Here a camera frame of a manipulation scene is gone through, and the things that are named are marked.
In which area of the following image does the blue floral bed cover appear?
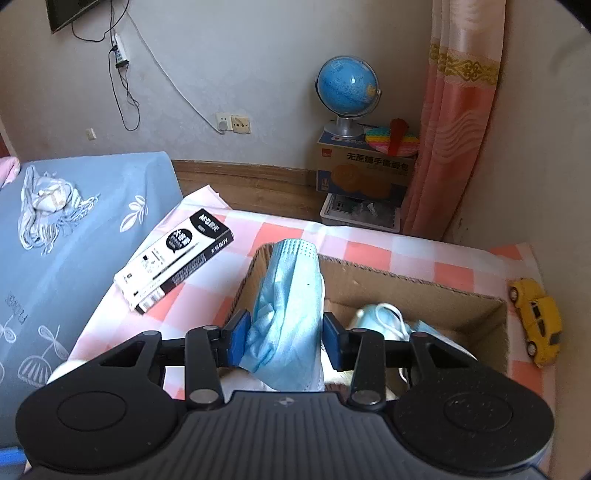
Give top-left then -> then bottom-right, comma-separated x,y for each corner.
0,151 -> 183,448

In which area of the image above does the white plastic crate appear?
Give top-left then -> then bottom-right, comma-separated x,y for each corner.
320,193 -> 402,233

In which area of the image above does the blue desk globe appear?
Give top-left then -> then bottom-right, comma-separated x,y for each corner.
315,56 -> 383,138

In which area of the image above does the red plastic toy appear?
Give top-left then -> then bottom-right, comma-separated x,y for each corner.
387,119 -> 411,155

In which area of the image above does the black and white pen box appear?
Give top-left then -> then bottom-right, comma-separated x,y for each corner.
114,211 -> 235,315

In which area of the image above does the rainbow pop toy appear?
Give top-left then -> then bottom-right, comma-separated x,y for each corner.
365,127 -> 421,154

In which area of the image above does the printed carton box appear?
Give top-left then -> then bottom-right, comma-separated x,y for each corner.
315,127 -> 419,195

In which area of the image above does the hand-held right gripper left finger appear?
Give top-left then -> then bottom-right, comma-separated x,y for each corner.
95,309 -> 252,409

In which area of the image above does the blue face mask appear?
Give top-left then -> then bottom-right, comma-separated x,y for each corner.
243,239 -> 326,393
347,302 -> 476,384

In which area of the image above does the orange checkered tablecloth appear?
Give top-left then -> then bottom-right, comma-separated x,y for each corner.
46,185 -> 561,462

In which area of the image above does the brown cardboard box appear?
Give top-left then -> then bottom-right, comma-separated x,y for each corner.
226,243 -> 509,402

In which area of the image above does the black television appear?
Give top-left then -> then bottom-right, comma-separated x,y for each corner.
45,0 -> 103,34

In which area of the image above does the pink cloth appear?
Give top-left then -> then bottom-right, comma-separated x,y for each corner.
0,156 -> 21,189

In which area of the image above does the white power strip with cables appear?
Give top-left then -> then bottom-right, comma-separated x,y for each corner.
69,0 -> 140,132

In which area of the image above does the yellow toy car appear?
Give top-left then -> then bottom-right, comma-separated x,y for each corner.
509,278 -> 564,368

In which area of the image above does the blue and white fringed scarf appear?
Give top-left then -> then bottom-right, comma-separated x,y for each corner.
17,165 -> 100,256

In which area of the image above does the pink patterned curtain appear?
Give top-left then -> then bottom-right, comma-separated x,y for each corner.
401,0 -> 507,241

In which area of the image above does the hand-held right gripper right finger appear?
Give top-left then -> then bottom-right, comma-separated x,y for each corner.
322,311 -> 478,411

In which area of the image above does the white cable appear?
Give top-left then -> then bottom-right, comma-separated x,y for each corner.
124,9 -> 227,134

